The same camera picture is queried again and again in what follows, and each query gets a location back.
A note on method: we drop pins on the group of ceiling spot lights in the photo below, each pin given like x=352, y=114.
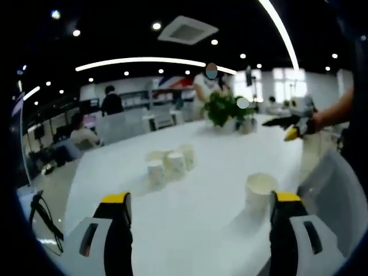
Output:
x=156, y=26

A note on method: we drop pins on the white table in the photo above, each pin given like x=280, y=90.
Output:
x=187, y=224

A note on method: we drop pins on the blue lit monitor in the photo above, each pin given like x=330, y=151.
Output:
x=90, y=107

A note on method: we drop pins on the red blue wall poster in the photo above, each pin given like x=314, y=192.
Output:
x=172, y=84

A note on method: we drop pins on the black tripod stand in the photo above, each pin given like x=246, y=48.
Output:
x=43, y=212

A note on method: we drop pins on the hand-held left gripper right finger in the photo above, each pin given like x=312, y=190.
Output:
x=299, y=244

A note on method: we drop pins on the ceiling air conditioner vent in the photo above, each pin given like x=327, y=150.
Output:
x=187, y=30

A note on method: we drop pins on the white plant pot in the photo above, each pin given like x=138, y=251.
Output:
x=230, y=126

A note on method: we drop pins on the short ceiling strip light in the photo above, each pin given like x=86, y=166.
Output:
x=31, y=93

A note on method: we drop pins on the curved ceiling strip light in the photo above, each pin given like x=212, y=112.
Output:
x=138, y=60

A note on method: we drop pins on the small pale jar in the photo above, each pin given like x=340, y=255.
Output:
x=248, y=126

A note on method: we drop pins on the grey partition panel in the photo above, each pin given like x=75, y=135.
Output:
x=123, y=126

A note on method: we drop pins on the white wall shelf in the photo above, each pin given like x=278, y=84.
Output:
x=135, y=99

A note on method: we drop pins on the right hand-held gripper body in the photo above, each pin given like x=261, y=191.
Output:
x=306, y=112

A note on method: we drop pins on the bright window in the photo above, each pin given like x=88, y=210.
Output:
x=287, y=86

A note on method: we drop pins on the long ceiling strip light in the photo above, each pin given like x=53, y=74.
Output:
x=283, y=31

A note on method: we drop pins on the black hanging monitor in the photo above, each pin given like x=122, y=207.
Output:
x=250, y=76

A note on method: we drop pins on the person's dark shirt torso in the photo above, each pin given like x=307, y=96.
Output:
x=359, y=86

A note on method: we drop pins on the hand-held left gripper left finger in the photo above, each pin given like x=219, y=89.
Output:
x=97, y=244

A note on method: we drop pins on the green potted plant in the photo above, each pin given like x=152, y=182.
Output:
x=218, y=109

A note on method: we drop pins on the white slatted chair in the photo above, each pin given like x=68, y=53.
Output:
x=163, y=120

